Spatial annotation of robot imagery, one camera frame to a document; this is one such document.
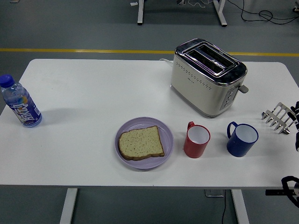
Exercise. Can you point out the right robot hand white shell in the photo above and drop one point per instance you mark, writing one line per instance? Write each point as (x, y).
(297, 116)

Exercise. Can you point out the blue enamel cup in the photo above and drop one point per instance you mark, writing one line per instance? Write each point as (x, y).
(238, 149)

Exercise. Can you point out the black desk control panel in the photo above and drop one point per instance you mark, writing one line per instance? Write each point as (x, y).
(273, 192)

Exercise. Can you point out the red enamel cup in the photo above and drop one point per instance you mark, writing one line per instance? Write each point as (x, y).
(194, 149)

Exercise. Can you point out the slice of bread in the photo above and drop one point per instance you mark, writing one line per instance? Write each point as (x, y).
(140, 143)

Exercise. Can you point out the metal toast rack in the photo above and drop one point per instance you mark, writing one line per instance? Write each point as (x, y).
(278, 116)

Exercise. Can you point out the cream and chrome toaster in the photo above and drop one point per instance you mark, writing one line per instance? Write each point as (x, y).
(198, 93)

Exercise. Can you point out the dark object with wheel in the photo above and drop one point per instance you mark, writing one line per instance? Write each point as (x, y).
(296, 9)

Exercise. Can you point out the grey box under table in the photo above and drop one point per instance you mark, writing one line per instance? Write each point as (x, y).
(213, 193)

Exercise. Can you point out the white background table leg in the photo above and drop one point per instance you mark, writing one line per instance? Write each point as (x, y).
(220, 14)
(140, 11)

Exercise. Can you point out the purple round plate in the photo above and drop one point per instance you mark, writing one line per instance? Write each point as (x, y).
(140, 122)

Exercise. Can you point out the white paper scrap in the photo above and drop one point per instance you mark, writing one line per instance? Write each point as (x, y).
(133, 3)

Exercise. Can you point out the water bottle blue cap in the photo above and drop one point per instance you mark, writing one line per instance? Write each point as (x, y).
(23, 109)

